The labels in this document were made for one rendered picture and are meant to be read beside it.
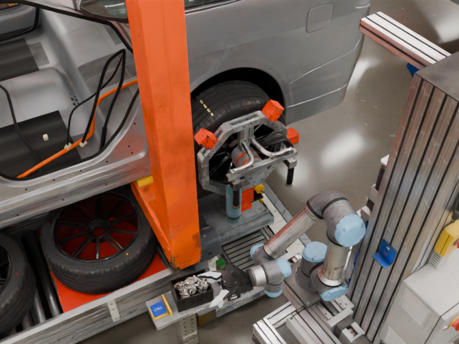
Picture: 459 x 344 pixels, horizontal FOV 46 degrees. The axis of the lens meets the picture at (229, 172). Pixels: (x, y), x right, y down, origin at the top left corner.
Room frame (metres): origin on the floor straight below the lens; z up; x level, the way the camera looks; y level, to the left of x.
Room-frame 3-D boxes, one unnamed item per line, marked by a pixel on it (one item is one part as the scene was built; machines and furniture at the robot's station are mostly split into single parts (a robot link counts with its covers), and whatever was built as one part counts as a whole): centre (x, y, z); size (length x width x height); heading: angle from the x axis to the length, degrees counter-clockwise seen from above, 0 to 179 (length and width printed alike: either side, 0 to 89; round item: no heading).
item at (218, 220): (2.30, 0.00, 0.32); 0.40 x 0.30 x 0.28; 118
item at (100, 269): (1.92, 0.77, 0.39); 0.66 x 0.66 x 0.24
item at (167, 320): (1.47, 0.22, 0.44); 0.43 x 0.17 x 0.03; 118
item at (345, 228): (1.24, -0.43, 1.19); 0.15 x 0.12 x 0.55; 20
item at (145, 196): (1.99, 0.42, 0.69); 0.52 x 0.17 x 0.35; 28
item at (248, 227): (2.30, 0.00, 0.13); 0.50 x 0.36 x 0.10; 118
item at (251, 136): (2.09, -0.22, 1.03); 0.19 x 0.18 x 0.11; 28
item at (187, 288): (1.48, 0.20, 0.51); 0.20 x 0.14 x 0.13; 111
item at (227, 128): (2.15, -0.08, 0.85); 0.54 x 0.07 x 0.54; 118
